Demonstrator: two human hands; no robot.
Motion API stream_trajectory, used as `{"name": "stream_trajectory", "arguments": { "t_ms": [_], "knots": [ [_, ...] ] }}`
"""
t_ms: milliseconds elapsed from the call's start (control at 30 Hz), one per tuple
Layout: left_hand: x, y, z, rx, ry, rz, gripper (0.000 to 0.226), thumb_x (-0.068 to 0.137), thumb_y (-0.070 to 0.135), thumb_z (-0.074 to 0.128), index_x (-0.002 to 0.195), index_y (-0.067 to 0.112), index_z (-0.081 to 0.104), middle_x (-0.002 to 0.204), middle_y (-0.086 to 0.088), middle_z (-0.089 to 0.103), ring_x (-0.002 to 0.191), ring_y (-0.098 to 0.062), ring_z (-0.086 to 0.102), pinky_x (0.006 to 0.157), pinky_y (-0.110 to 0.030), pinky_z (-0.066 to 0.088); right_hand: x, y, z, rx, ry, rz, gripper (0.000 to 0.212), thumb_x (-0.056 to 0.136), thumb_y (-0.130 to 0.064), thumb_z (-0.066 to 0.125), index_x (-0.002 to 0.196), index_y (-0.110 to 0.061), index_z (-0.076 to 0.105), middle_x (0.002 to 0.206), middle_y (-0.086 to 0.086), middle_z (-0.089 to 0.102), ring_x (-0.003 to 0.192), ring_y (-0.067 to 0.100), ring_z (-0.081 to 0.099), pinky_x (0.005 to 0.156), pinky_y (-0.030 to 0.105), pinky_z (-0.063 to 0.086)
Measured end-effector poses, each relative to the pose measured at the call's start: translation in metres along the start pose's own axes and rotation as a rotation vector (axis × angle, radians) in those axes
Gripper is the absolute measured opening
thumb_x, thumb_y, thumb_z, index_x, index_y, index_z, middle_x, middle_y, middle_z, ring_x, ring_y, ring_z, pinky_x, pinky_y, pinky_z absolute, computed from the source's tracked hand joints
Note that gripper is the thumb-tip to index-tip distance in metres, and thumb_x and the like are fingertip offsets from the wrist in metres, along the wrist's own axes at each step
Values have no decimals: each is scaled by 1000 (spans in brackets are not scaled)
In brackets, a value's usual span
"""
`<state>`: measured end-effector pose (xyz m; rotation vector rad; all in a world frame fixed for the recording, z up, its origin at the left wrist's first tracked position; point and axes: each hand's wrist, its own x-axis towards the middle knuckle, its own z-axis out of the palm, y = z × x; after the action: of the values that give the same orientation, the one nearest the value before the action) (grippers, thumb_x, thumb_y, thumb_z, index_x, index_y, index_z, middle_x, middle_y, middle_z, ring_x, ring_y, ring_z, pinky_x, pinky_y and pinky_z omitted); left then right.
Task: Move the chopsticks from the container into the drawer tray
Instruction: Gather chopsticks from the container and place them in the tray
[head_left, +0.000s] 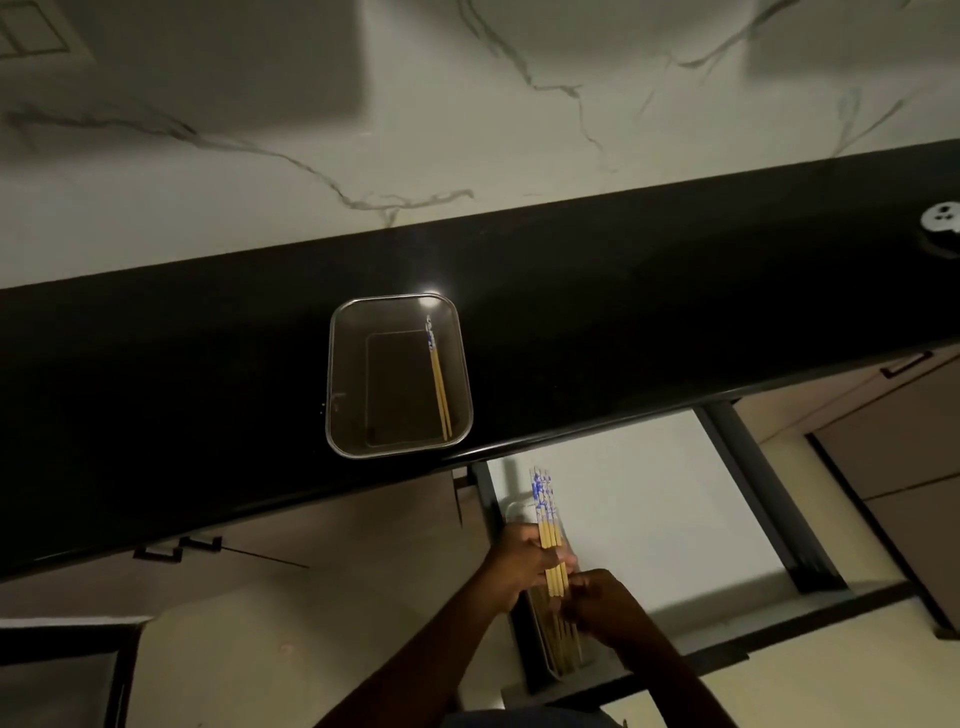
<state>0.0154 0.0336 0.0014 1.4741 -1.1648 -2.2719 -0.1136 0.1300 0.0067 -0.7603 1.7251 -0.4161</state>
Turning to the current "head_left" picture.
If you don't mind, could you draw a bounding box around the person's left hand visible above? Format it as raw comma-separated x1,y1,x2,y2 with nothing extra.
480,521,580,612

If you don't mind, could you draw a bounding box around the person's left forearm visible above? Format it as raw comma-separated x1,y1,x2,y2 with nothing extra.
315,571,520,728

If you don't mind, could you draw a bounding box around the wall switch plate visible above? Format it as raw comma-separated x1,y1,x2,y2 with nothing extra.
0,0,73,58

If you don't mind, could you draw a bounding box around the open white kitchen drawer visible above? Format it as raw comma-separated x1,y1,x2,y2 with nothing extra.
466,400,925,696

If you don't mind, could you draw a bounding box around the person's right forearm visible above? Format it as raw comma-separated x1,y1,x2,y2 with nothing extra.
621,628,742,728

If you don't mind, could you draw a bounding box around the black cabinet handle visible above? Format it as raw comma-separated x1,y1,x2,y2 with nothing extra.
880,350,936,378
132,533,227,563

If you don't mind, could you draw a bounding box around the blue-patterned bamboo chopstick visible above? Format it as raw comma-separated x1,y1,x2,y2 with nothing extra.
428,315,454,441
425,315,450,443

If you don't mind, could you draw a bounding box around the clear rectangular plastic container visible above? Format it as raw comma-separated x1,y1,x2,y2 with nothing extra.
326,293,474,461

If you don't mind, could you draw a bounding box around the white round sink strainer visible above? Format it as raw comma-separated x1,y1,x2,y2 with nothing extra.
920,200,960,236

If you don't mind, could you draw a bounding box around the black framed appliance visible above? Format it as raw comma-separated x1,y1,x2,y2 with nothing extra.
0,617,145,728

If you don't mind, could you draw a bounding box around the person's right hand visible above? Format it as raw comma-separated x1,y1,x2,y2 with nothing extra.
559,568,663,655

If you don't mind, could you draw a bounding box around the beige cabinet drawer front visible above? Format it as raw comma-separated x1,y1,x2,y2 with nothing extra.
0,463,498,627

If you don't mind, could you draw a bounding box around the pile of bamboo chopsticks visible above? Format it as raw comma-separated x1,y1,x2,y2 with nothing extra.
529,585,585,674

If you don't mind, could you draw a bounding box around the beige cabinet door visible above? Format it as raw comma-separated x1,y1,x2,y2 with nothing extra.
736,346,960,635

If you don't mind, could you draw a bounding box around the bundle of blue-patterned chopsticks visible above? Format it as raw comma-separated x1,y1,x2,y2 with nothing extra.
528,465,573,602

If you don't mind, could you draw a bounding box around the clear chopstick tray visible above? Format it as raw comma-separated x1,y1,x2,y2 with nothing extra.
507,501,588,680

